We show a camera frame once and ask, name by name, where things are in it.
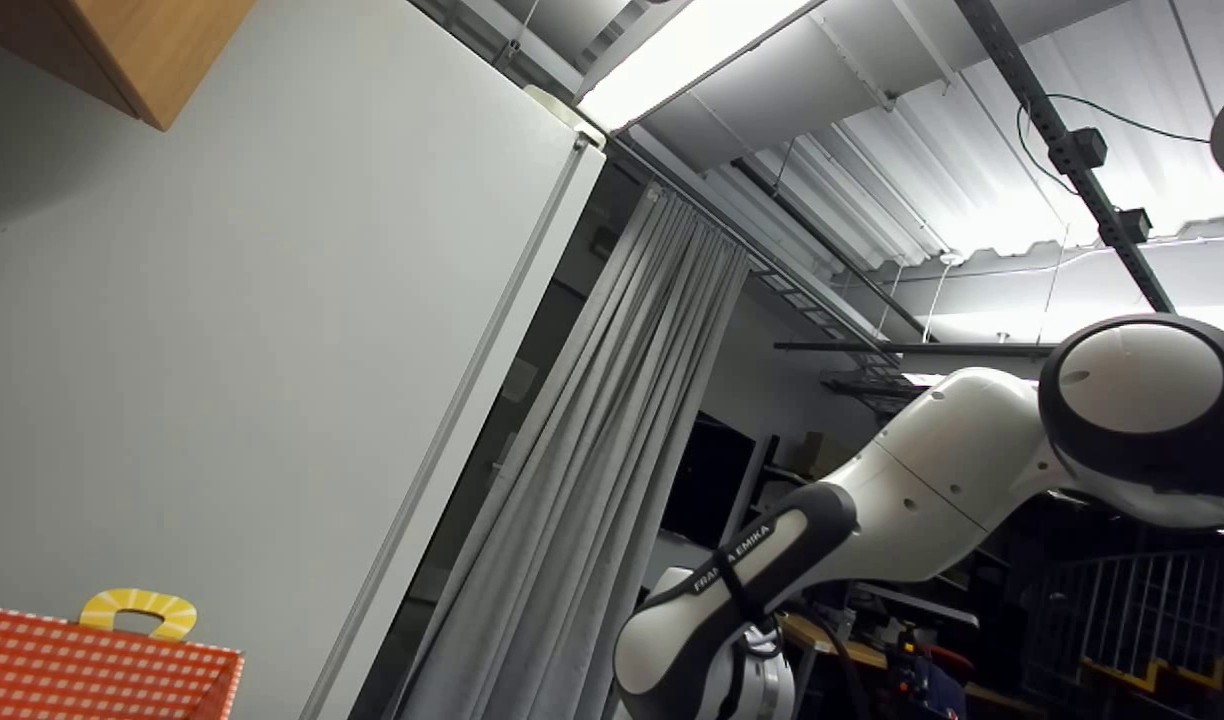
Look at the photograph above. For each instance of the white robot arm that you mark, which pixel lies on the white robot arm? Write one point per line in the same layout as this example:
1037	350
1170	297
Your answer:
1124	411

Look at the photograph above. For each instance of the grey curtain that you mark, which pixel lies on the grey curtain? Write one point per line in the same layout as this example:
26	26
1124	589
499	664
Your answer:
556	553

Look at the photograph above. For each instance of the black ceiling pole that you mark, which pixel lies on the black ceiling pole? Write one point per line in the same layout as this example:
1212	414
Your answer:
1121	228

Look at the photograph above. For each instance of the red checkered basket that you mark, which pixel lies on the red checkered basket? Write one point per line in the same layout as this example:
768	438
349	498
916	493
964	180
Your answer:
61	670

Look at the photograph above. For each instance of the black wall monitor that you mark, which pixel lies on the black wall monitor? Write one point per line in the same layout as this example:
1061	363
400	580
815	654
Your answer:
705	481

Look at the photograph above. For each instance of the yellow basket handle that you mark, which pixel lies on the yellow basket handle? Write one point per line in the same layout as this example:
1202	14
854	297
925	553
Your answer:
175	618

